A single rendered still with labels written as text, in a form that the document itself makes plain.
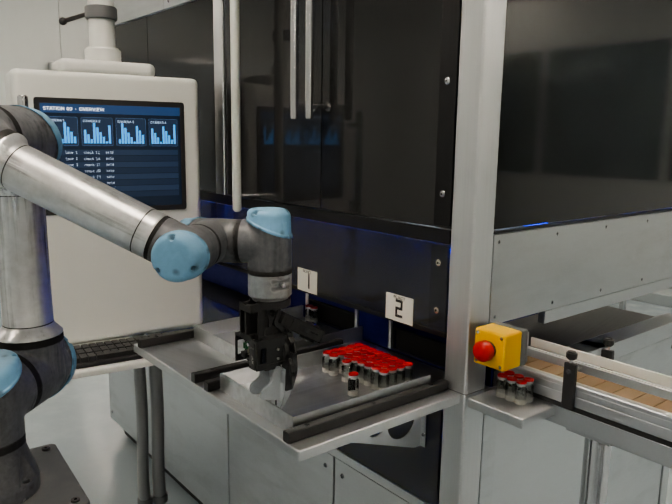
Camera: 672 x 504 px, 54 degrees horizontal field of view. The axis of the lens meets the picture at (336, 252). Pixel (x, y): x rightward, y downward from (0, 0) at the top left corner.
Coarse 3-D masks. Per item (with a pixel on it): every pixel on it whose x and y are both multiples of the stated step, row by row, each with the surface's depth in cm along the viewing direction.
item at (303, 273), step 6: (300, 270) 171; (306, 270) 169; (300, 276) 171; (306, 276) 169; (312, 276) 167; (300, 282) 172; (306, 282) 170; (312, 282) 167; (300, 288) 172; (306, 288) 170; (312, 288) 168
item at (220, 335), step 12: (288, 312) 183; (300, 312) 186; (204, 324) 166; (216, 324) 169; (228, 324) 171; (324, 324) 179; (204, 336) 161; (216, 336) 156; (228, 336) 167; (324, 336) 159; (336, 336) 161; (348, 336) 164; (360, 336) 166; (216, 348) 157; (228, 348) 152; (240, 348) 148; (240, 360) 148
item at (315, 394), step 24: (312, 360) 146; (240, 384) 126; (312, 384) 136; (336, 384) 136; (360, 384) 136; (408, 384) 129; (264, 408) 119; (288, 408) 124; (312, 408) 124; (336, 408) 118
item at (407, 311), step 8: (392, 296) 144; (400, 296) 142; (392, 304) 145; (400, 304) 143; (408, 304) 141; (392, 312) 145; (400, 312) 143; (408, 312) 141; (400, 320) 143; (408, 320) 141
